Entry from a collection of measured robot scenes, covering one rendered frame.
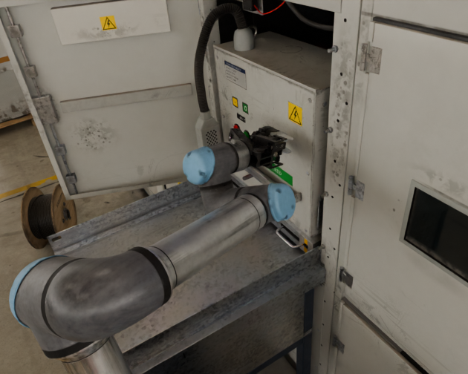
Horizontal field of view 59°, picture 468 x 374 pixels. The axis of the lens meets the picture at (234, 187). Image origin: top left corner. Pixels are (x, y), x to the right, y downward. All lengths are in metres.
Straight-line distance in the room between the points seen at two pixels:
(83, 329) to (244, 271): 0.75
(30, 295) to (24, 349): 1.80
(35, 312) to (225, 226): 0.31
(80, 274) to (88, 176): 1.16
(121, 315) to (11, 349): 1.93
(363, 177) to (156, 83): 0.86
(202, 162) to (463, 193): 0.49
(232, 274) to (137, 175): 0.65
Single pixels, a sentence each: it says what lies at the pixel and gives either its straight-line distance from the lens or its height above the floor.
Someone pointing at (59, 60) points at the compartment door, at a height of 1.38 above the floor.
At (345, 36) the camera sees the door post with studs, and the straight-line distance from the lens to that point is 0.91.
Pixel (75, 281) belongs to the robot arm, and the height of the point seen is 1.39.
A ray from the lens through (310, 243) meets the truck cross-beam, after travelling 1.25.
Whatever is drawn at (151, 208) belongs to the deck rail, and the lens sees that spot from 1.55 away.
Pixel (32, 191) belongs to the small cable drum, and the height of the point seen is 0.36.
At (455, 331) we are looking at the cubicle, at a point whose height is 1.02.
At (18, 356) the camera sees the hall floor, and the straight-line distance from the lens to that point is 2.46.
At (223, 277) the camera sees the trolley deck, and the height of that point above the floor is 0.85.
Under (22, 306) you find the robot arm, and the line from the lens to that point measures 0.70.
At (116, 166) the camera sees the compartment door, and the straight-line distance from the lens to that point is 1.69.
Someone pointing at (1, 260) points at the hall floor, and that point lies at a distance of 3.05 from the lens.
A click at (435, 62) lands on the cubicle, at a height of 1.54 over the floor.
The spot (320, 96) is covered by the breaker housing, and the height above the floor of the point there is 1.37.
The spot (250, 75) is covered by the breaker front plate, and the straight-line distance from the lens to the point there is 1.23.
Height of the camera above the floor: 1.79
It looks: 36 degrees down
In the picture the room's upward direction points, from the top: 6 degrees counter-clockwise
